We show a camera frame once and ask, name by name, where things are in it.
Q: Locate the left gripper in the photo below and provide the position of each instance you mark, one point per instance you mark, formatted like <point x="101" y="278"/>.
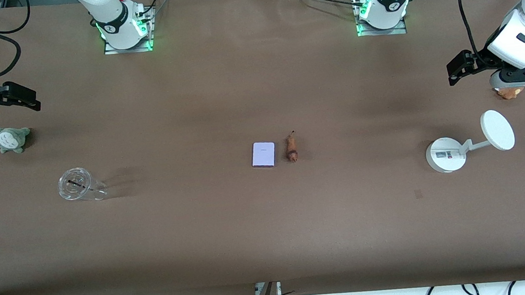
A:
<point x="481" y="61"/>

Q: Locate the brown lion statue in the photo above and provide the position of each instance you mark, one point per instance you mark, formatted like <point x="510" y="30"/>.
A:
<point x="292" y="148"/>

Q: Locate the lavender phone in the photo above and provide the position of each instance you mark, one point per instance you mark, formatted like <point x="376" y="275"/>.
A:
<point x="263" y="154"/>

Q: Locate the grey owl-like plush toy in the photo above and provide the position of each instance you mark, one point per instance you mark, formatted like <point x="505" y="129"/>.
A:
<point x="11" y="139"/>

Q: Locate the orange brown plush toy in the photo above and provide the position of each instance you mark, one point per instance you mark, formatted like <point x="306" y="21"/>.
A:
<point x="509" y="93"/>

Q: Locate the white desk lamp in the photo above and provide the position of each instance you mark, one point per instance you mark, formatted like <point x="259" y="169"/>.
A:
<point x="497" y="129"/>

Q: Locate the clear plastic cup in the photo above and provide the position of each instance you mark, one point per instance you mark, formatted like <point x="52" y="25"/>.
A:
<point x="76" y="184"/>

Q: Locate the brown table cover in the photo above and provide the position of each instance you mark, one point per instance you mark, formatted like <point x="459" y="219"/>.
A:
<point x="271" y="238"/>

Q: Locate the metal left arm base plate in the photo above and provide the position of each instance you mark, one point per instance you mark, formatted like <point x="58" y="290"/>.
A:
<point x="381" y="32"/>

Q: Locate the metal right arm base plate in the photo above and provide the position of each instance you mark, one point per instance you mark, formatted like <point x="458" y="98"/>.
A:
<point x="130" y="50"/>

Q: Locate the white metal bracket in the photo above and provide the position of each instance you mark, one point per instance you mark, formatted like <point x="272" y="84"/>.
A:
<point x="278" y="288"/>

